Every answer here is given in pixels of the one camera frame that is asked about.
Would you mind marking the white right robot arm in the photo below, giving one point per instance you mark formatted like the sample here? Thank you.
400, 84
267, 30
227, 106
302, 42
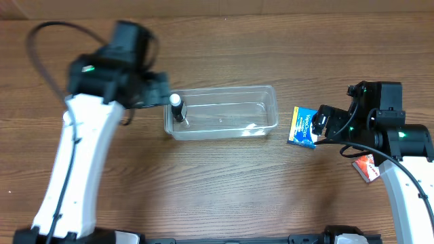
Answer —
376, 123

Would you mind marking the clear plastic container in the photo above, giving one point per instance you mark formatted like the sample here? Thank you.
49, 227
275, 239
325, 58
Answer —
224, 112

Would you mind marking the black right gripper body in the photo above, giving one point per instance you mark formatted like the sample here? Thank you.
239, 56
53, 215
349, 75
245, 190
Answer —
328, 118

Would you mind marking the red white sachet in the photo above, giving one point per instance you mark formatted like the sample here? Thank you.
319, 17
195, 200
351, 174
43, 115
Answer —
366, 168

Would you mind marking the dark bottle with white cap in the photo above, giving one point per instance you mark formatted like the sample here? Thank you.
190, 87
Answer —
178, 107

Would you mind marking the blue yellow lozenge box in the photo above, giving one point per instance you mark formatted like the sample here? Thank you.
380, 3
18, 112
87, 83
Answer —
301, 131

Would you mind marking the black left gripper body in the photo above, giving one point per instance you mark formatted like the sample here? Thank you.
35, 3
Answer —
156, 91

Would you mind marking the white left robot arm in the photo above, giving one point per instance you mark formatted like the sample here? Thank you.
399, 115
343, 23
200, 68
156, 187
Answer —
101, 87

